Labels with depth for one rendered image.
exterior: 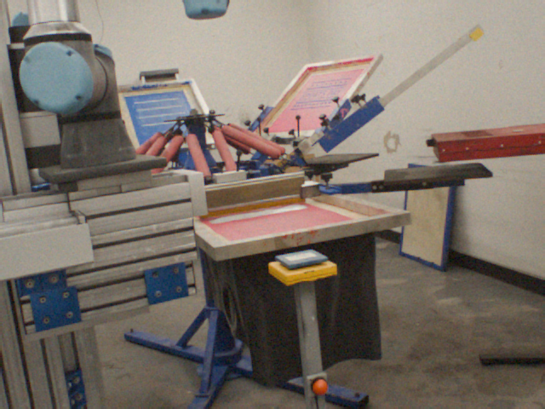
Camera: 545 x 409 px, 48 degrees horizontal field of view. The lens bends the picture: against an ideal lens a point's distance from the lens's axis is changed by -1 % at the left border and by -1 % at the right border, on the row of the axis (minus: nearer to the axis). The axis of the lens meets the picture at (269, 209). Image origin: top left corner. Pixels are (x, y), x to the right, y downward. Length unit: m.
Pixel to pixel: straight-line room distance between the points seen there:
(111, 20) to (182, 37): 0.71
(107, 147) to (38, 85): 0.20
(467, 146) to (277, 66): 4.20
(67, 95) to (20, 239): 0.25
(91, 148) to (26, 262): 0.26
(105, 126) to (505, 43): 3.18
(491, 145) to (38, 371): 1.94
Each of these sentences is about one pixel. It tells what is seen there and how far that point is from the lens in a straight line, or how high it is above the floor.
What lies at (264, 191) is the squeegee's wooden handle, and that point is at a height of 1.03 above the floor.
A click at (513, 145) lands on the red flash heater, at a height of 1.06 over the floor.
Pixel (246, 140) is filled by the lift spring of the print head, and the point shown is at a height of 1.18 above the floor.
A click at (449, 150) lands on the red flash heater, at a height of 1.06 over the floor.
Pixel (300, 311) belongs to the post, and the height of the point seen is 0.84.
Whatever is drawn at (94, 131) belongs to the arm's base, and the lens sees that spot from 1.23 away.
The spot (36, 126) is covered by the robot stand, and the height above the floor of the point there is 1.35.
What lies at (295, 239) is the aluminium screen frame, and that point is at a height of 0.97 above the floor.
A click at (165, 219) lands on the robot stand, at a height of 1.13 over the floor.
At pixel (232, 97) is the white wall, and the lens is 6.47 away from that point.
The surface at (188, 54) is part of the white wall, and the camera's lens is 6.40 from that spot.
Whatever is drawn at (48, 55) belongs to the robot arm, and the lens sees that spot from 1.10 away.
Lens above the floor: 1.34
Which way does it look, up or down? 10 degrees down
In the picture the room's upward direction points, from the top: 6 degrees counter-clockwise
